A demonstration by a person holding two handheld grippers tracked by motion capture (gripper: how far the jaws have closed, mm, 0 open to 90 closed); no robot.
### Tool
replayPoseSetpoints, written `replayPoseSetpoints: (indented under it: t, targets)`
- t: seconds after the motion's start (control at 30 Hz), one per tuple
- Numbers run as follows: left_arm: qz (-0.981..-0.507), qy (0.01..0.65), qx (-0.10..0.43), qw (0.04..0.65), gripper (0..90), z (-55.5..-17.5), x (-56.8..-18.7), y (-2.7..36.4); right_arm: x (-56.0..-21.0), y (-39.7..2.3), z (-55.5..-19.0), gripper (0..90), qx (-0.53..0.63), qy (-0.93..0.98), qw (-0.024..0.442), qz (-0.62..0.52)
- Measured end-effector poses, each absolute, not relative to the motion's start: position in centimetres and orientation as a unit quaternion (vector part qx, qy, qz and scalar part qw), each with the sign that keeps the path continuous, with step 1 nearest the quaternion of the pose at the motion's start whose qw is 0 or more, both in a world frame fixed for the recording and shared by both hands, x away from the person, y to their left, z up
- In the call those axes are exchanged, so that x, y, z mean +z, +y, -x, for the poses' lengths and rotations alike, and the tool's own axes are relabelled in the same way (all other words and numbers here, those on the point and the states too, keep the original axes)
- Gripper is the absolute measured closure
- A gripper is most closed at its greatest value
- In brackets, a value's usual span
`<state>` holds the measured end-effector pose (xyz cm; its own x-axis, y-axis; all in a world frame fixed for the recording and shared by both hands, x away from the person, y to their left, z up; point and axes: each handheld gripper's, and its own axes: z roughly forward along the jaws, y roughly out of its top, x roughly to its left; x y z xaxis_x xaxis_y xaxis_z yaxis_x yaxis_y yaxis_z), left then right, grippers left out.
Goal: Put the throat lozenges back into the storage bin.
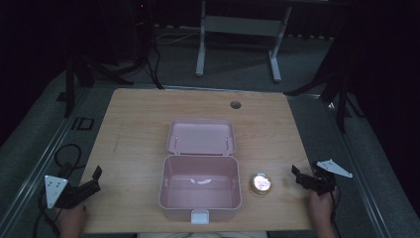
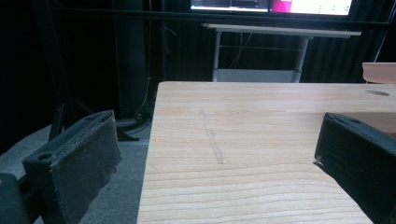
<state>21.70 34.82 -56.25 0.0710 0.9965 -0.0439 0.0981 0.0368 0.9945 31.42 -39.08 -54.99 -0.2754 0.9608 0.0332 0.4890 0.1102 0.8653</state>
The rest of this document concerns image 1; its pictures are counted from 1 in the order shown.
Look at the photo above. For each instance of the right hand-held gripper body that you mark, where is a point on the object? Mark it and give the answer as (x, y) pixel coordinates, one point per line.
(322, 183)

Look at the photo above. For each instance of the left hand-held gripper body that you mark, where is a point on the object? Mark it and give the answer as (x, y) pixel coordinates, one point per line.
(55, 189)

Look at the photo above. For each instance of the person's left hand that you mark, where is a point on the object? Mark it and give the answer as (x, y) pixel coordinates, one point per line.
(72, 218)

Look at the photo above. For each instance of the black tripod stand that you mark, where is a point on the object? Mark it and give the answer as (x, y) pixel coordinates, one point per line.
(342, 99)
(70, 82)

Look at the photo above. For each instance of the person's right hand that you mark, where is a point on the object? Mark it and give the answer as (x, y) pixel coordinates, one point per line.
(321, 208)

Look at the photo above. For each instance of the white metal desk frame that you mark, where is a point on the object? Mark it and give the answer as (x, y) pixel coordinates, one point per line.
(240, 25)

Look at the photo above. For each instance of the pink plastic storage box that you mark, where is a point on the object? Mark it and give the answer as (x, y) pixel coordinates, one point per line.
(200, 185)

